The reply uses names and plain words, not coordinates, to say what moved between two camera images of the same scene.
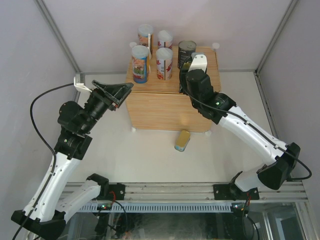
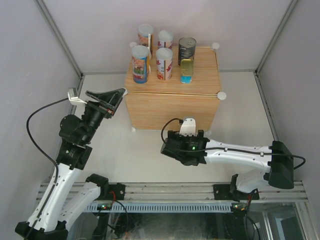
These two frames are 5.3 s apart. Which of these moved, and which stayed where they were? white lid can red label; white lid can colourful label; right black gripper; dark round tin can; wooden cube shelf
Moved: dark round tin can; right black gripper
Stayed: white lid can red label; wooden cube shelf; white lid can colourful label
